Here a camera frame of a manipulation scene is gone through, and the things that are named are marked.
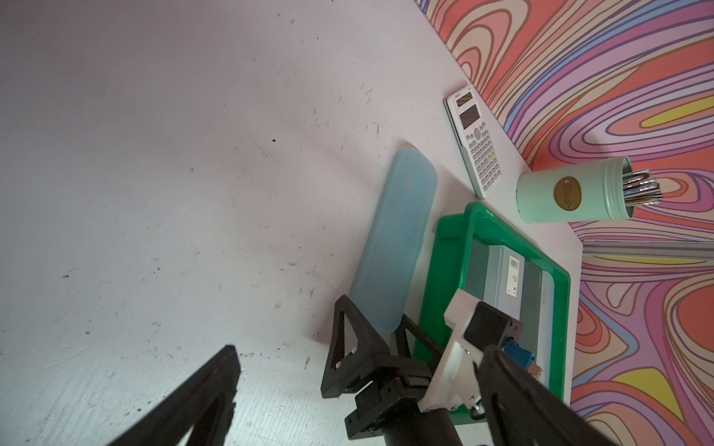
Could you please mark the green plastic storage box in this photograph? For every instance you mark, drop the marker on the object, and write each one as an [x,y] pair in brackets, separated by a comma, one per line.
[459,261]

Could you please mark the pens in cup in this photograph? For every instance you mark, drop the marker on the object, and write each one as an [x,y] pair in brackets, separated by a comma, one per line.
[640,188]

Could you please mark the frosted pencil case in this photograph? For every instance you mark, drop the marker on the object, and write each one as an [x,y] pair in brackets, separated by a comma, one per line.
[503,283]

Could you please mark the pale green pen cup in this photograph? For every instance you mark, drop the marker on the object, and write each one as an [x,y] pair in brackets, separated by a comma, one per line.
[576,193]

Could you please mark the white calculator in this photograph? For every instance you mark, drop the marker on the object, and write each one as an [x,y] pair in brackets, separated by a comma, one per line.
[474,140]

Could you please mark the light blue pencil case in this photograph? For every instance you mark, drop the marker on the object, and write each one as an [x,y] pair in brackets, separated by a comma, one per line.
[383,278]

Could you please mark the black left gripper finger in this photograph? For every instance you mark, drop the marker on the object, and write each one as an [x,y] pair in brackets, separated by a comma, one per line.
[200,410]

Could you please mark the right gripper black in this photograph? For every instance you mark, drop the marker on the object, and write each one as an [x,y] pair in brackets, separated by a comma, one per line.
[518,409]

